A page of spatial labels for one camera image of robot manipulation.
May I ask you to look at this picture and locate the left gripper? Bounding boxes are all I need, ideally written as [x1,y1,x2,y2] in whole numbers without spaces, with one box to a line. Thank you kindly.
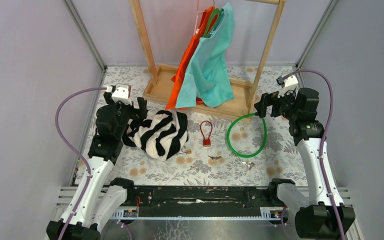
[104,92,147,139]

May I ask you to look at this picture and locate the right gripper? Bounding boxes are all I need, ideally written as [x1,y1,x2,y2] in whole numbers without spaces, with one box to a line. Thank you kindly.
[253,86,299,121]

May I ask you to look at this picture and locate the green cable lock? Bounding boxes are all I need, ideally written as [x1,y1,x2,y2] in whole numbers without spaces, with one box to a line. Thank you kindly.
[226,112,268,159]

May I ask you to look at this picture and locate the green lock silver keys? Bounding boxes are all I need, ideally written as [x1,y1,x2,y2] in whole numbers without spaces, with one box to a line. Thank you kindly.
[242,161,255,170]

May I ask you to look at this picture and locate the red cable lock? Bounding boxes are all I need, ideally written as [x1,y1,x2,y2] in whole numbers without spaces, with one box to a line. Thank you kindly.
[200,120,214,147]

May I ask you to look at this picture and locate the brass padlock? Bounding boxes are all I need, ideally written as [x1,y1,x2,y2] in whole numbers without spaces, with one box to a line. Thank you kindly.
[176,149,192,156]

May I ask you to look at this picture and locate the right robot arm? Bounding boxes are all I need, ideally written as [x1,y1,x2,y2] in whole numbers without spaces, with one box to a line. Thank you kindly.
[254,88,356,240]

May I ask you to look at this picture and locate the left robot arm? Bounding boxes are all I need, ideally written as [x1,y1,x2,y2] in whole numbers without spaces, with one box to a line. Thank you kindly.
[46,92,148,240]

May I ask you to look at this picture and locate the wooden clothes rack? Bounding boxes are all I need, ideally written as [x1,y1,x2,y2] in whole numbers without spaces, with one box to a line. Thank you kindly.
[129,0,286,120]

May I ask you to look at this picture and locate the orange shirt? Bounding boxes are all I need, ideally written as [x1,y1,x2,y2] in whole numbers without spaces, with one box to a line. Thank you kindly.
[165,6,215,110]

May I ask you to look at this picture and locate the black white striped plush cloth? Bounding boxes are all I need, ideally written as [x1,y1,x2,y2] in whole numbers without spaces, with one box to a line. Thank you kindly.
[122,110,189,161]

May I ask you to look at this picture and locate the teal shirt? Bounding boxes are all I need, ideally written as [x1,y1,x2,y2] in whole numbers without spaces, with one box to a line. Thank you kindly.
[175,2,235,109]

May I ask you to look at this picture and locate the green clothes hanger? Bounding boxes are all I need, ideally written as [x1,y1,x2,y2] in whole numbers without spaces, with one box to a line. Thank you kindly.
[202,8,224,38]

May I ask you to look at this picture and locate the pink clothes hanger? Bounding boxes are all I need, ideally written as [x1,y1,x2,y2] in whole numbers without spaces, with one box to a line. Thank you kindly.
[194,0,215,39]

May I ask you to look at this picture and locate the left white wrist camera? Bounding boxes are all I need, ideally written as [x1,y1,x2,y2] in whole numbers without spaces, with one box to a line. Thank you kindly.
[105,84,132,105]

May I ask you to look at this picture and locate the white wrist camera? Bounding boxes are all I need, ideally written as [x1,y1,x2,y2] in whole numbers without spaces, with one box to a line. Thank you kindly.
[276,75,299,98]
[105,84,132,105]

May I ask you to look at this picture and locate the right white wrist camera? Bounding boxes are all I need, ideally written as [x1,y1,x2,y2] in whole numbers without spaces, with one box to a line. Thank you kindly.
[276,75,299,98]

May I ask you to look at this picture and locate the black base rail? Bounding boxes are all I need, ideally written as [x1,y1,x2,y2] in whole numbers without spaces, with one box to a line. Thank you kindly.
[119,178,293,211]

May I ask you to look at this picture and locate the white slotted cable duct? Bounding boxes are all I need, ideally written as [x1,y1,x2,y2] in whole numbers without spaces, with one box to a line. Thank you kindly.
[110,205,283,221]

